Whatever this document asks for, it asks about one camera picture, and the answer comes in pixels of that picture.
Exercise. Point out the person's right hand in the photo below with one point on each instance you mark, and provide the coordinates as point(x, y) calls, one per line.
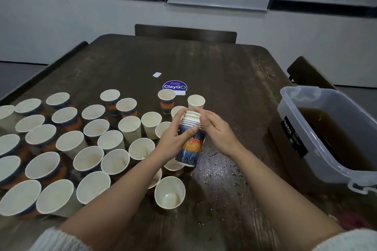
point(222, 136)

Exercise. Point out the person's left hand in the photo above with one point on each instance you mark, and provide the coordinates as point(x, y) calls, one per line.
point(168, 145)

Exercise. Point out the patterned paper cup stack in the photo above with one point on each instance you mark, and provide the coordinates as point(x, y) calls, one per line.
point(191, 151)

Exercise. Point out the clear plastic storage bin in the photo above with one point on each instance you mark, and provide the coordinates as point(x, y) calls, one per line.
point(294, 159)

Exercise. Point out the group of paper cups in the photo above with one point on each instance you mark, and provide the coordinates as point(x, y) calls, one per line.
point(91, 188)

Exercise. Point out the person's left forearm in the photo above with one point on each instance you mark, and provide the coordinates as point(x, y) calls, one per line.
point(112, 206)

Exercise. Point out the person's right forearm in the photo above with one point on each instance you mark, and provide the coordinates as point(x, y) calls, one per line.
point(277, 201)

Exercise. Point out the round blue sticker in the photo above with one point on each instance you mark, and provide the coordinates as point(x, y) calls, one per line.
point(175, 85)

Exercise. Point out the dark wooden table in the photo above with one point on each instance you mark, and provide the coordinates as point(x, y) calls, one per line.
point(235, 71)

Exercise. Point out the small white paper label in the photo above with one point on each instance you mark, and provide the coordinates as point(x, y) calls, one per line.
point(157, 74)

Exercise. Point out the dark wooden chair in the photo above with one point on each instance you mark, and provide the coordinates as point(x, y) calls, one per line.
point(185, 33)
point(309, 74)

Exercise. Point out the dark red cloth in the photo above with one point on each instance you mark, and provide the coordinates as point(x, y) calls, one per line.
point(356, 221)

